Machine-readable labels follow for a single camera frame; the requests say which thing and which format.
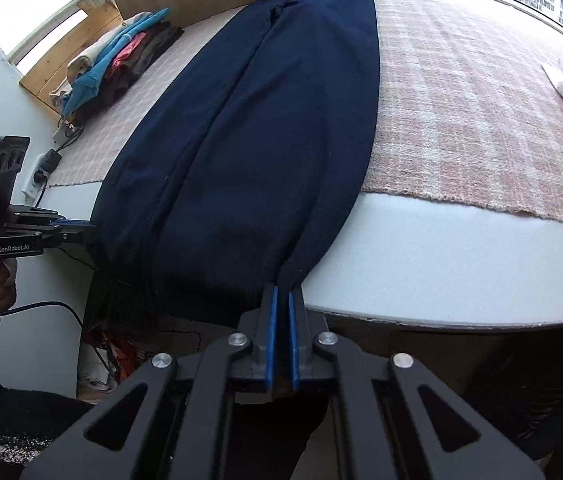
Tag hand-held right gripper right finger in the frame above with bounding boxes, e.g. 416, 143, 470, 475
288, 284, 545, 480

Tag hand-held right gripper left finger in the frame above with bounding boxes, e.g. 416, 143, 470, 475
19, 283, 281, 480

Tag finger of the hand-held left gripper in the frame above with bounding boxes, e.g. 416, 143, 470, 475
40, 226, 98, 254
36, 209, 95, 228

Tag navy blue pants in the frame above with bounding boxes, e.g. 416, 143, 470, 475
86, 0, 382, 333

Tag white power strip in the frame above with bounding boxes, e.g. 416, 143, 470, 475
20, 152, 62, 202

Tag black power adapter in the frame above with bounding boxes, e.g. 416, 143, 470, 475
36, 148, 63, 174

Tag pine wood panel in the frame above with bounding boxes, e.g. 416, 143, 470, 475
18, 1, 126, 109

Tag white shoe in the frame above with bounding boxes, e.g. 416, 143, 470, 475
80, 369, 118, 394

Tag blue folded garment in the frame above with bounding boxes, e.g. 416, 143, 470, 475
58, 8, 172, 117

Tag white knit cardigan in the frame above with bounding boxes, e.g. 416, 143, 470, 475
48, 11, 156, 107

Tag white mattress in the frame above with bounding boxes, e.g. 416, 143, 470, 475
40, 179, 563, 335

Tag pink folded garment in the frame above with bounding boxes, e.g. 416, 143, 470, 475
103, 31, 149, 79

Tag dark folded garment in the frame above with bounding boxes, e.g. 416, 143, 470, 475
76, 21, 186, 122

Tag pink plaid blanket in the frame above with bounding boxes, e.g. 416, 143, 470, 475
48, 0, 563, 232

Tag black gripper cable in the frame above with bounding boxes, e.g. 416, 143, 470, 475
0, 300, 86, 333

